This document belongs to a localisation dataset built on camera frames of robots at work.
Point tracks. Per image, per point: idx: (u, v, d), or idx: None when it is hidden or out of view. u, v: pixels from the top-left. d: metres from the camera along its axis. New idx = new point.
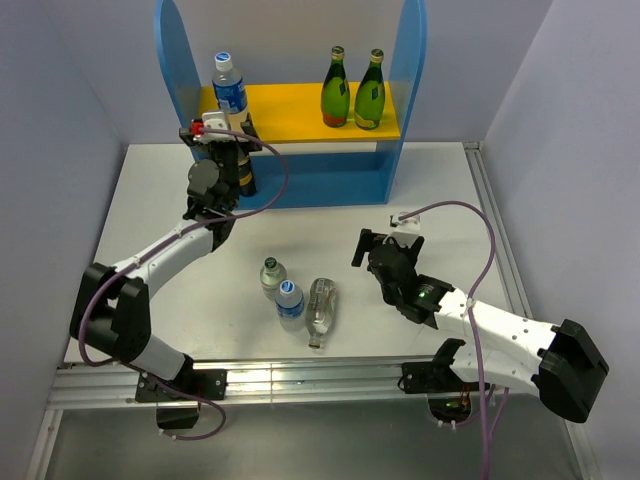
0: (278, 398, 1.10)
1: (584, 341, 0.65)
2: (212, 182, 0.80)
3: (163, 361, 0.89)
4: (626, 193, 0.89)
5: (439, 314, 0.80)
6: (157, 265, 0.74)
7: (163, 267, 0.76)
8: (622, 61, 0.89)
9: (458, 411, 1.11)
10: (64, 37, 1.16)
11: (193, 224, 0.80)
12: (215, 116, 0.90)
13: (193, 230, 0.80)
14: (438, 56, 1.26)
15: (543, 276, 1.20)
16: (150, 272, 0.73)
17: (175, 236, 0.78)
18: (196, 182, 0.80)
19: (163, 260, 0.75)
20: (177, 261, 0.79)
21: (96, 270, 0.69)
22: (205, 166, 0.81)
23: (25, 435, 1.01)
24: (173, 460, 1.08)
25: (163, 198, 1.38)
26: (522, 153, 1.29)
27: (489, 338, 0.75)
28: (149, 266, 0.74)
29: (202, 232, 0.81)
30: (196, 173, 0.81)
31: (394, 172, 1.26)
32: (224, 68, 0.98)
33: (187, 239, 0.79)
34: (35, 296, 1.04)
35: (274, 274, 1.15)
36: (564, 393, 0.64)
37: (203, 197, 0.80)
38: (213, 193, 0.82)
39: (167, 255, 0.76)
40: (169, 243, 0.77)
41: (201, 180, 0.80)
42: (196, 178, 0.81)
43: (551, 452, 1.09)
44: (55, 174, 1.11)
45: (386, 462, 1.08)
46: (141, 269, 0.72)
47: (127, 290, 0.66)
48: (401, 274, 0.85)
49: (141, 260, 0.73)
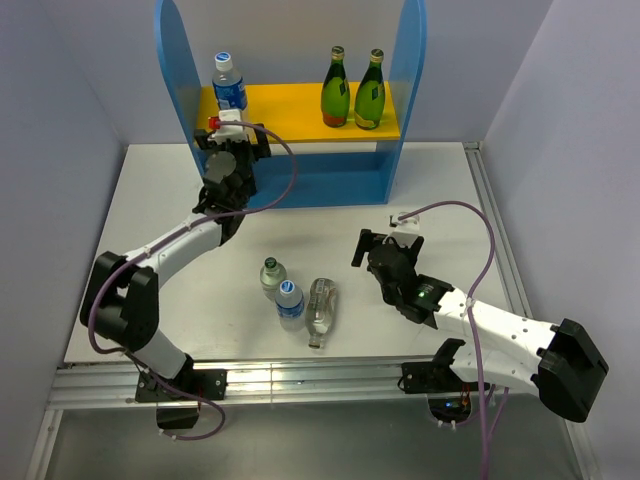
0: (278, 398, 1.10)
1: (584, 340, 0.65)
2: (228, 173, 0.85)
3: (163, 358, 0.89)
4: (626, 193, 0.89)
5: (439, 314, 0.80)
6: (167, 255, 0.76)
7: (172, 258, 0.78)
8: (622, 62, 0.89)
9: (458, 411, 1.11)
10: (64, 37, 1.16)
11: (202, 218, 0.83)
12: (231, 112, 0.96)
13: (202, 223, 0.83)
14: (438, 56, 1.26)
15: (543, 275, 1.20)
16: (160, 262, 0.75)
17: (184, 228, 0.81)
18: (213, 173, 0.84)
19: (173, 251, 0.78)
20: (186, 252, 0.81)
21: (107, 258, 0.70)
22: (222, 159, 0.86)
23: (25, 436, 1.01)
24: (173, 461, 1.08)
25: (164, 198, 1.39)
26: (522, 153, 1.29)
27: (489, 337, 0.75)
28: (159, 256, 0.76)
29: (212, 225, 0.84)
30: (212, 165, 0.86)
31: (394, 172, 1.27)
32: (224, 68, 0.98)
33: (197, 232, 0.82)
34: (35, 296, 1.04)
35: (274, 274, 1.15)
36: (564, 391, 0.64)
37: (218, 187, 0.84)
38: (227, 184, 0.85)
39: (177, 246, 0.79)
40: (179, 235, 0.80)
41: (218, 170, 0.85)
42: (213, 169, 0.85)
43: (551, 452, 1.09)
44: (55, 174, 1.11)
45: (387, 462, 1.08)
46: (151, 259, 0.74)
47: (137, 278, 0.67)
48: (401, 274, 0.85)
49: (151, 250, 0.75)
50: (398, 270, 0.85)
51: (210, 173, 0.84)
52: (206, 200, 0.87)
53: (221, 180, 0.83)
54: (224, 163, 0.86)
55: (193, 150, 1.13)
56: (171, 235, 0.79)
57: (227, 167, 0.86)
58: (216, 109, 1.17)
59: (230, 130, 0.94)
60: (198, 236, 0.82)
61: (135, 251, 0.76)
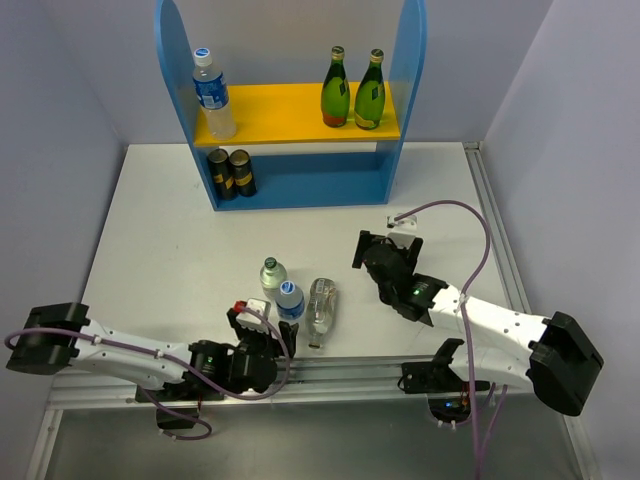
0: (278, 398, 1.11)
1: (576, 333, 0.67)
2: (253, 375, 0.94)
3: (150, 378, 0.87)
4: (626, 194, 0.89)
5: (433, 310, 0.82)
6: (105, 357, 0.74)
7: (110, 361, 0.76)
8: (623, 62, 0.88)
9: (458, 411, 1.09)
10: (65, 38, 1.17)
11: (172, 360, 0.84)
12: (259, 299, 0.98)
13: (168, 363, 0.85)
14: (438, 57, 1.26)
15: (542, 275, 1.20)
16: (91, 357, 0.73)
17: (153, 353, 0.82)
18: (256, 364, 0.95)
19: (115, 356, 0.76)
20: (132, 367, 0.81)
21: (74, 312, 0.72)
22: (266, 366, 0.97)
23: (26, 435, 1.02)
24: (173, 461, 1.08)
25: (163, 197, 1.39)
26: (522, 152, 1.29)
27: (482, 332, 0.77)
28: (99, 352, 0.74)
29: (174, 372, 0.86)
30: (261, 360, 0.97)
31: (394, 172, 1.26)
32: (205, 63, 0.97)
33: (157, 365, 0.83)
34: (35, 296, 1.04)
35: (274, 274, 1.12)
36: (556, 383, 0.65)
37: (242, 371, 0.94)
38: (243, 378, 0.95)
39: (124, 358, 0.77)
40: (142, 354, 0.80)
41: (256, 368, 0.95)
42: (257, 360, 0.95)
43: (552, 453, 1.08)
44: (55, 176, 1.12)
45: (386, 462, 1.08)
46: (89, 348, 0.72)
47: (54, 355, 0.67)
48: (396, 273, 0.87)
49: (100, 343, 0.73)
50: (393, 268, 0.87)
51: (250, 362, 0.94)
52: (213, 351, 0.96)
53: (245, 374, 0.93)
54: (264, 368, 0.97)
55: (193, 152, 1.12)
56: (133, 348, 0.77)
57: (259, 373, 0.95)
58: (212, 126, 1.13)
59: (251, 315, 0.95)
60: (157, 370, 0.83)
61: (101, 328, 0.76)
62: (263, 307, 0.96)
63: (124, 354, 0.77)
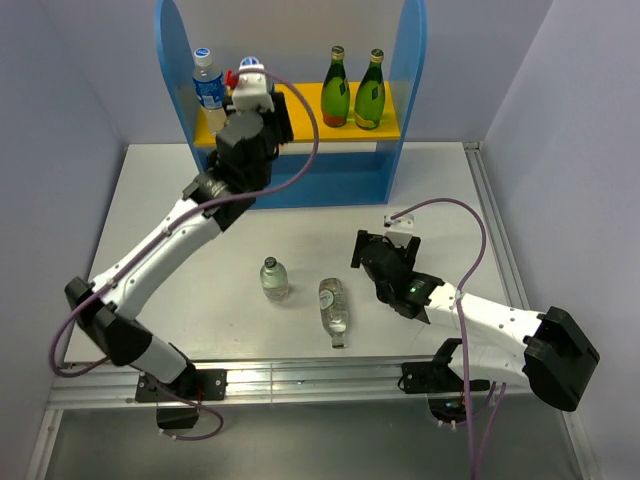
0: (278, 398, 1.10)
1: (570, 327, 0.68)
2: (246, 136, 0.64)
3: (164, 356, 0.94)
4: (627, 193, 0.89)
5: (429, 307, 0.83)
6: (136, 281, 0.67)
7: (145, 280, 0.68)
8: (623, 61, 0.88)
9: (458, 411, 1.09)
10: (65, 37, 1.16)
11: (182, 215, 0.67)
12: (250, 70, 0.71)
13: (185, 222, 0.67)
14: (438, 56, 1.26)
15: (542, 275, 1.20)
16: (127, 292, 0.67)
17: (162, 235, 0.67)
18: (231, 129, 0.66)
19: (142, 272, 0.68)
20: (161, 265, 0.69)
21: (71, 289, 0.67)
22: (245, 121, 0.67)
23: (25, 435, 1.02)
24: (173, 460, 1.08)
25: (163, 196, 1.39)
26: (522, 151, 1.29)
27: (478, 327, 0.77)
28: (127, 283, 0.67)
29: (197, 221, 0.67)
30: (234, 123, 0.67)
31: (394, 172, 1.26)
32: (205, 63, 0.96)
33: (177, 235, 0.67)
34: (35, 296, 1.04)
35: (274, 274, 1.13)
36: (551, 378, 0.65)
37: (232, 149, 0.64)
38: (244, 151, 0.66)
39: (149, 265, 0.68)
40: (155, 243, 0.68)
41: (237, 130, 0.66)
42: (231, 127, 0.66)
43: (551, 454, 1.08)
44: (55, 175, 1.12)
45: (385, 461, 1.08)
46: (116, 293, 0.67)
47: (99, 318, 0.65)
48: (391, 271, 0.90)
49: (115, 281, 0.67)
50: (389, 266, 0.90)
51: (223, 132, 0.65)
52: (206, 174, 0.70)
53: (233, 142, 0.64)
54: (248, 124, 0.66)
55: (193, 151, 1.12)
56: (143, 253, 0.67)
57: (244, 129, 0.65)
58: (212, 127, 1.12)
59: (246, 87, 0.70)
60: (181, 239, 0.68)
61: (108, 272, 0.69)
62: (257, 72, 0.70)
63: (143, 267, 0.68)
